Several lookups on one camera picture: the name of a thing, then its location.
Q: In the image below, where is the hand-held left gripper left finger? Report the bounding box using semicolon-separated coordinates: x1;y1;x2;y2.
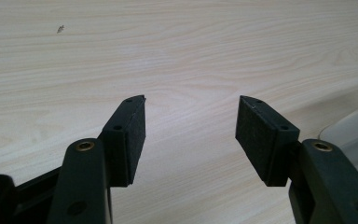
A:
97;94;146;188

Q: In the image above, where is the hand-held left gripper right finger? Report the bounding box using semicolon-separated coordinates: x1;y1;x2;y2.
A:
235;95;300;187

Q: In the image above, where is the clear plastic storage container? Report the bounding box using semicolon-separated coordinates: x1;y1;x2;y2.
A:
318;99;358;175

